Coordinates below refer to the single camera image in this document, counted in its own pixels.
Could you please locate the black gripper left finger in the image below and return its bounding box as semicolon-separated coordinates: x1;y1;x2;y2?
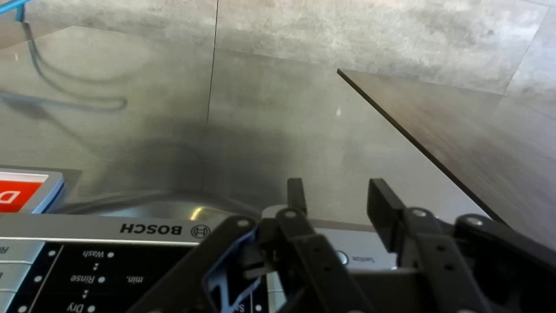
126;178;371;313

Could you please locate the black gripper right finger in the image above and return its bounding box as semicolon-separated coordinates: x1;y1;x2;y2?
366;178;556;313

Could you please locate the stainless steel dishwasher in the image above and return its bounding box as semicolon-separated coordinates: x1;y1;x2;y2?
0;25;505;313

